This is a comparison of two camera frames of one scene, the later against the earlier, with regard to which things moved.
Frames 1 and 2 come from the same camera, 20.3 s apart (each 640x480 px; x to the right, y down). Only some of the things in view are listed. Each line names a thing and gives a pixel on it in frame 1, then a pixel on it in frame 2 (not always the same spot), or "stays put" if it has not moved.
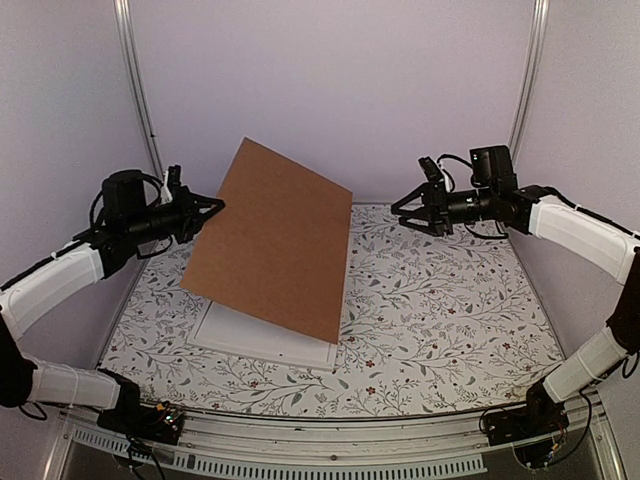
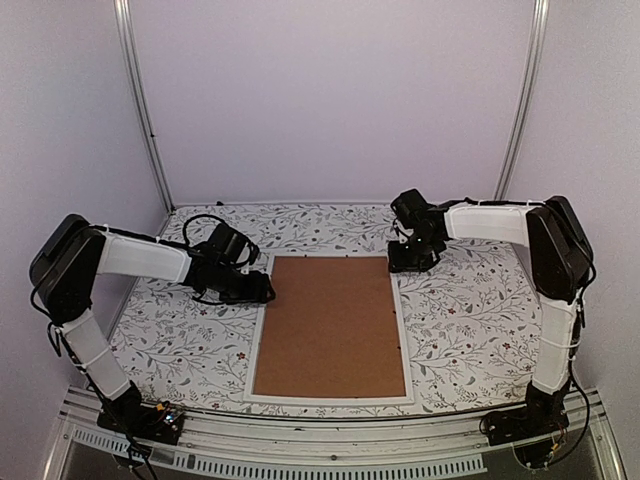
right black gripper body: (452, 212) → (415, 240)
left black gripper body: (177, 220) → (228, 285)
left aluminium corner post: (123, 11) stays put
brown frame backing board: (279, 248) → (331, 328)
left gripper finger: (198, 199) → (262, 288)
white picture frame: (223, 328) → (407, 382)
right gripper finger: (420, 223) → (404, 258)
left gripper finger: (198, 224) → (247, 300)
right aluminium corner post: (540, 22) stays put
